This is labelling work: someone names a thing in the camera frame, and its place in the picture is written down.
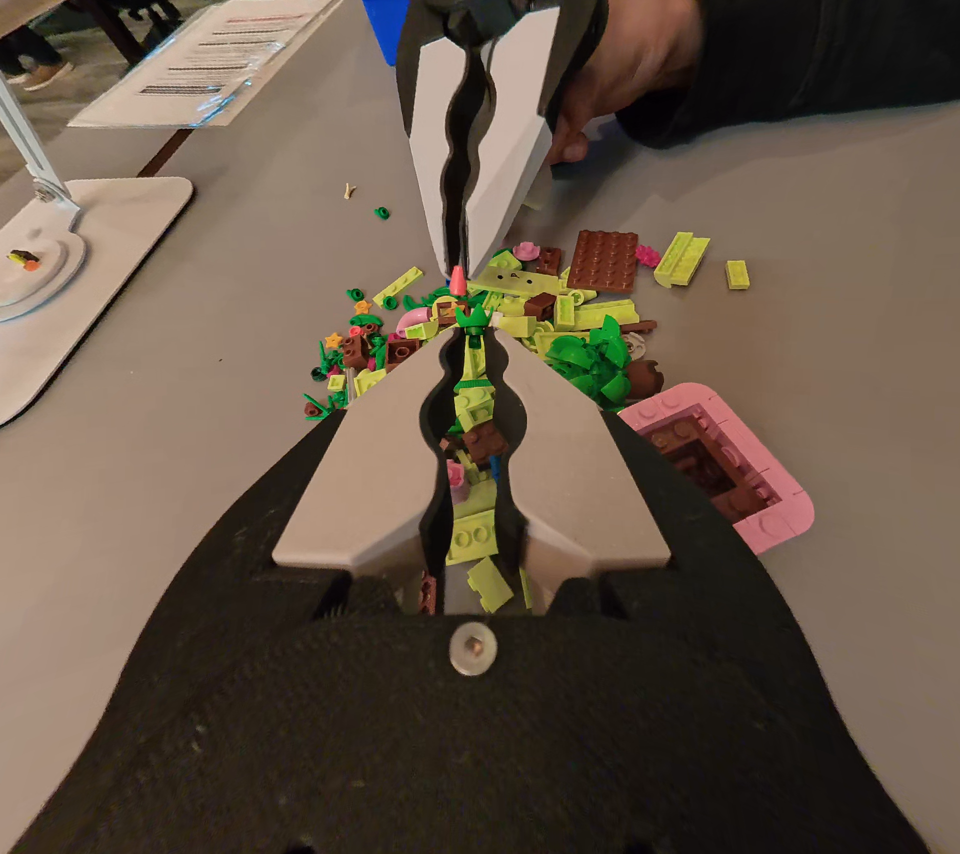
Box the lime ridged toy brick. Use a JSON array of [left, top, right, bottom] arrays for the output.
[[654, 231, 711, 288]]

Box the pink toy brick pot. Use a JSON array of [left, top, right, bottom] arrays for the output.
[[616, 381, 816, 556]]

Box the person's right hand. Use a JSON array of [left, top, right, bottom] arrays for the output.
[[546, 0, 706, 168]]

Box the brown toy brick plate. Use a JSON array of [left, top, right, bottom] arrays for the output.
[[566, 230, 640, 294]]

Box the pile of small toy bricks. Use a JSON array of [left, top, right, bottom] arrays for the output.
[[303, 231, 751, 615]]

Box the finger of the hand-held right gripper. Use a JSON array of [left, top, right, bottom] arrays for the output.
[[412, 40, 472, 279], [461, 5, 562, 273]]

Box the laminated paper sheet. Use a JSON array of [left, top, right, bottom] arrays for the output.
[[67, 0, 350, 131]]

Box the green leafy brick plant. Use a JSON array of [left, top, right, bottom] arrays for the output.
[[543, 316, 635, 405]]

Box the green toy stem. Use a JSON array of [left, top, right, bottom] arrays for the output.
[[453, 302, 495, 393]]

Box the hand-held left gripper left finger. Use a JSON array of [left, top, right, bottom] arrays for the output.
[[271, 327, 460, 596]]

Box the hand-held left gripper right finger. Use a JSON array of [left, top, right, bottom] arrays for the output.
[[491, 327, 672, 603]]

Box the white desk lamp stand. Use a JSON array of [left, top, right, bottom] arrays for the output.
[[0, 0, 195, 427]]

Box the lime face print tile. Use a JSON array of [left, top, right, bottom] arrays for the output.
[[468, 266, 564, 296]]

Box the narrow lime toy plate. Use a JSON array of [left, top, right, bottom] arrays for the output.
[[372, 266, 423, 309]]

